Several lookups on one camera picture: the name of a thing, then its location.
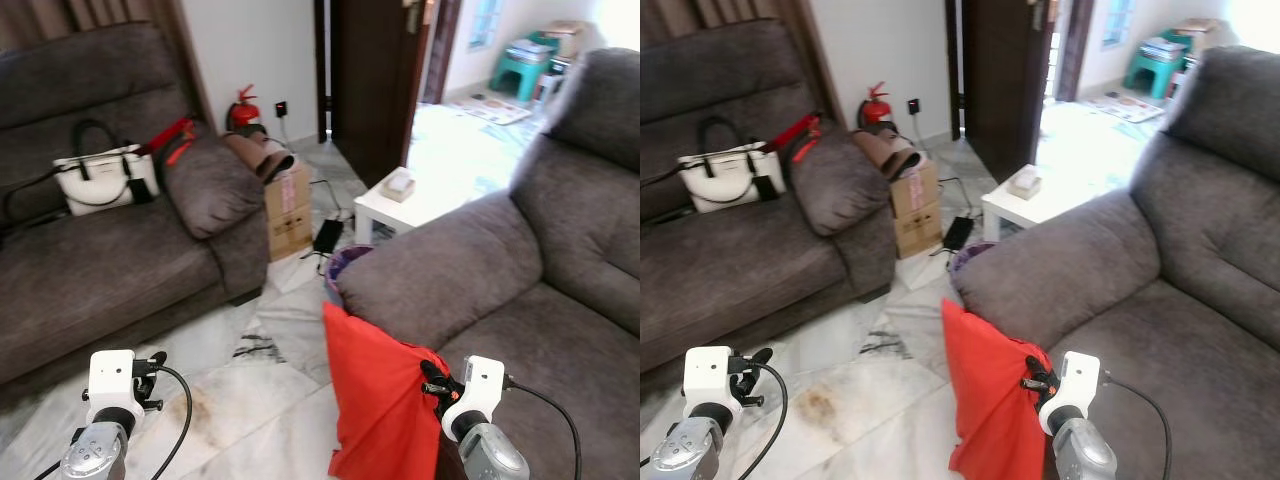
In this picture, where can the red pillow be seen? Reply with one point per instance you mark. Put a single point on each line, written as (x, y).
(380, 410)
(990, 410)

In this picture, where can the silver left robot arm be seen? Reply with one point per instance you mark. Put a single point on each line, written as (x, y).
(685, 450)
(95, 450)

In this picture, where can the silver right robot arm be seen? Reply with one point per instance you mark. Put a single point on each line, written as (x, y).
(490, 455)
(1085, 455)

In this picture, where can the dark grey two-seat sofa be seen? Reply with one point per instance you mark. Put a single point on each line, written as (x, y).
(560, 300)
(1180, 300)

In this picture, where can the printed floor mat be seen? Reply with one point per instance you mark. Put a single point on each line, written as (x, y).
(495, 110)
(1125, 107)

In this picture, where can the purple waste bin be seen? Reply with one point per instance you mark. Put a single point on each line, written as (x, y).
(340, 265)
(963, 261)

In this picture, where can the black power adapter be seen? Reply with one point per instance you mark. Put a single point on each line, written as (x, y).
(957, 233)
(328, 236)

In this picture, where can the white side table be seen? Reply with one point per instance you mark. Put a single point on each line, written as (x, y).
(425, 208)
(1050, 205)

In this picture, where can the beige tissue box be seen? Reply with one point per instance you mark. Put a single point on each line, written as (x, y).
(1024, 183)
(398, 186)

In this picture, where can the brown cardboard box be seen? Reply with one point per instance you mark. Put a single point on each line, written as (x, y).
(915, 215)
(288, 215)

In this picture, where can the dark grey cushion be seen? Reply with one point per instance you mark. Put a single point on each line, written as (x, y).
(835, 180)
(210, 185)

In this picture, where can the red bag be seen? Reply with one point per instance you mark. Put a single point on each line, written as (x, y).
(176, 135)
(800, 131)

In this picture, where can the brown folded cloth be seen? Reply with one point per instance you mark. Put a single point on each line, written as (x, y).
(890, 152)
(260, 155)

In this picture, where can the red fire extinguisher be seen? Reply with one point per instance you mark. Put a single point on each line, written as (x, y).
(874, 110)
(243, 113)

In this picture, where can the dark wooden door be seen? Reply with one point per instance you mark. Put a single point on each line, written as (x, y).
(370, 90)
(1000, 90)

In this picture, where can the green plastic stool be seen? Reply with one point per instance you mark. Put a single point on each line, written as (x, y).
(515, 82)
(1150, 80)

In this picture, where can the stack of books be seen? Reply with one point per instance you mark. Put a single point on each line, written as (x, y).
(527, 52)
(1162, 50)

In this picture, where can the louvred glass window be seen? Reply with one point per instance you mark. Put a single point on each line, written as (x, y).
(1117, 20)
(486, 22)

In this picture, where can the small tan cardboard box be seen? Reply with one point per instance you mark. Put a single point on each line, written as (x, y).
(1198, 35)
(567, 38)

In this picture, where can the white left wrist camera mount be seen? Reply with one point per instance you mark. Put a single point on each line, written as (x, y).
(708, 372)
(110, 378)

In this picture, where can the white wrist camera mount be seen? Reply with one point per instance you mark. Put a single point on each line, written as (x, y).
(110, 378)
(482, 385)
(1078, 380)
(708, 372)

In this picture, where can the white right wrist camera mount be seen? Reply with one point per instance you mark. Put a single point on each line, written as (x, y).
(1078, 380)
(482, 385)

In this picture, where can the dark wooden door frame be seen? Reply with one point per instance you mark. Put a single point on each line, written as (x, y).
(442, 50)
(1072, 48)

